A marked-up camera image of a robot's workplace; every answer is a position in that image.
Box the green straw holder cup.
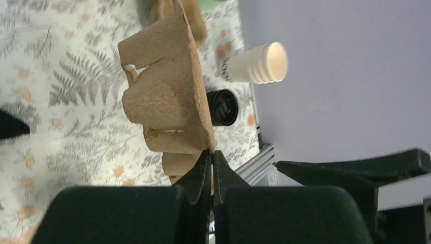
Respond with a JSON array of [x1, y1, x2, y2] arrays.
[[198, 0, 226, 12]]

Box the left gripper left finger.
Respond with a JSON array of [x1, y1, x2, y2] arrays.
[[32, 150, 212, 243]]

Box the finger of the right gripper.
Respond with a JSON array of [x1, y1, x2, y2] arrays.
[[275, 148, 430, 232]]

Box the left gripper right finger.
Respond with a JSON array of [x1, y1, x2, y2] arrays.
[[212, 150, 372, 243]]

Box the black t-shirt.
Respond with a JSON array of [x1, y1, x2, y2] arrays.
[[1, 110, 30, 140]]

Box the brown cardboard cup carrier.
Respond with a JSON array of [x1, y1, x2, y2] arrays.
[[118, 1, 217, 184]]

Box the stack of white paper cups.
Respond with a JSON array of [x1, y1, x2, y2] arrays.
[[219, 42, 289, 84]]

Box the floral patterned table mat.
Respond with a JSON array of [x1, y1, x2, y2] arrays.
[[0, 0, 262, 244]]

